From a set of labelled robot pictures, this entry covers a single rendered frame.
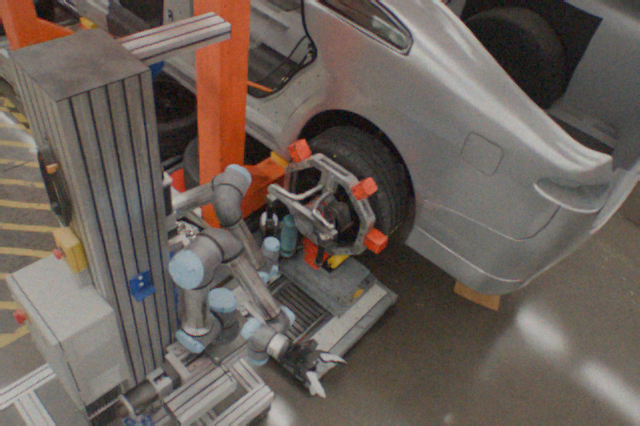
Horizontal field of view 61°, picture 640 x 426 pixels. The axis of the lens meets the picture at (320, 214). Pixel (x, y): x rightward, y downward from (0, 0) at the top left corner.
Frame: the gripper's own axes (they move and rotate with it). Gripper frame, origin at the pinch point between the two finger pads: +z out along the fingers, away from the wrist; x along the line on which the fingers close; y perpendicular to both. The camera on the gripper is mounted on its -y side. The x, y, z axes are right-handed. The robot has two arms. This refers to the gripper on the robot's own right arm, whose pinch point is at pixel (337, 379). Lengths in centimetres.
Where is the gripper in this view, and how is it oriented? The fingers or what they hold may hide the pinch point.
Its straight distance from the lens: 180.6
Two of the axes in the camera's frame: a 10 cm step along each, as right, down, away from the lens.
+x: -4.9, 4.7, -7.3
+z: 8.5, 4.6, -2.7
